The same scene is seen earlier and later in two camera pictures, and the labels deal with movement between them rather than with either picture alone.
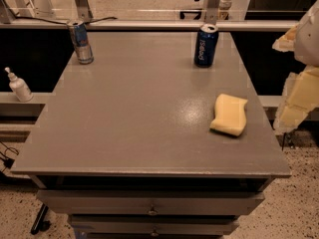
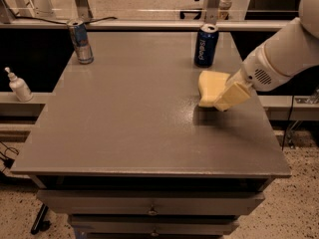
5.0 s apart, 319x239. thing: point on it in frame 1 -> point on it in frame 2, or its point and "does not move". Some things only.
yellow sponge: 229,116 -> 210,85
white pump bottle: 20,87 does not move
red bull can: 85,53 does not move
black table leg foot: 41,224 does not move
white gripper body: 309,40 -> 255,71
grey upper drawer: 148,202 does not move
